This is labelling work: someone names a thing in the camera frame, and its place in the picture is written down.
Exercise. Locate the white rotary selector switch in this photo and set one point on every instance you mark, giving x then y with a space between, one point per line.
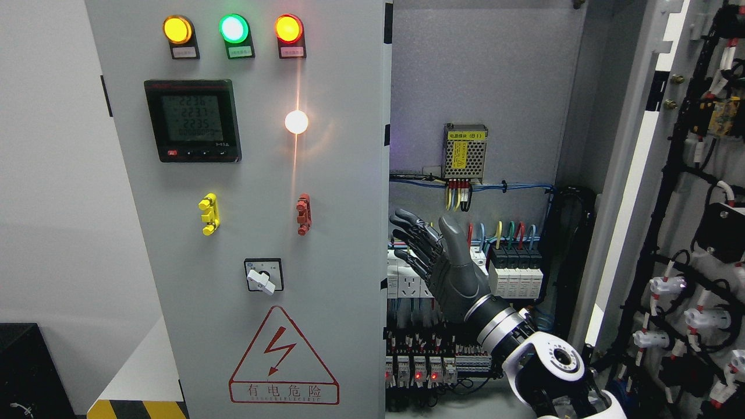
264 275

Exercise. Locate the red terminal connector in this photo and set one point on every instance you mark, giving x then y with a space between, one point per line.
303 217

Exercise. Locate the red indicator light left door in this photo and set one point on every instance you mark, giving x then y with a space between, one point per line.
290 35

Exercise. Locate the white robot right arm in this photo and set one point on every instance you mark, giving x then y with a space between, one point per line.
544 371

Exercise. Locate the black surge protector block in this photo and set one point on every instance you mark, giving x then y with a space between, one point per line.
516 274

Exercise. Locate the perforated metal power supply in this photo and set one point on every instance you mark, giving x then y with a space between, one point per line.
465 147

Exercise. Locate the white socket breaker row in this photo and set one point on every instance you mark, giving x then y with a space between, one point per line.
402 281

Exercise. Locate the yellow terminal connector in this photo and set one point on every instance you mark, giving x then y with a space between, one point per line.
210 214

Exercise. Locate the black digital power meter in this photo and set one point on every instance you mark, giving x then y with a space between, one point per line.
194 121

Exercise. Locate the red electric hazard sign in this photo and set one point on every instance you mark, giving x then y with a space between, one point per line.
280 366

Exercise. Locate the white glowing indicator light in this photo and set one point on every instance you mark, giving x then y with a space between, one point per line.
296 122

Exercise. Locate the grey cabinet door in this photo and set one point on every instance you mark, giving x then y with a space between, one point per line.
332 275
655 134

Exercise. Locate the lower relay terminal row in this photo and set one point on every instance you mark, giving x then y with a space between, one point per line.
434 357

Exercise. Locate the black box at left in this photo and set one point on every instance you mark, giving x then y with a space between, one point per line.
30 384

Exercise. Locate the green indicator light left door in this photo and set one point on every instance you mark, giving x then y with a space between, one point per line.
237 36

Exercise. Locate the yellow indicator light left door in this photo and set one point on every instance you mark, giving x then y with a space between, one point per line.
181 36

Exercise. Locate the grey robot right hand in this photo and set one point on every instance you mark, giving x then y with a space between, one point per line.
441 259

